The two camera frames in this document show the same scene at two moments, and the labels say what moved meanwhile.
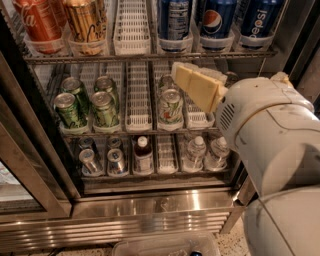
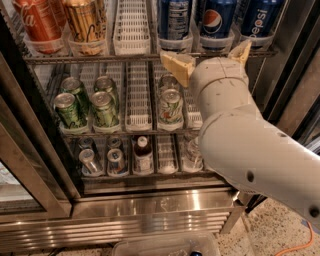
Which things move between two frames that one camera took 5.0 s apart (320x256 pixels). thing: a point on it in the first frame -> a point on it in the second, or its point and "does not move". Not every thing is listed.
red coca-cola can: x=44 y=22 does not move
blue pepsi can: x=259 y=20 does not move
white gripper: x=248 y=105 -> x=217 y=74
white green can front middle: x=171 y=110 does not move
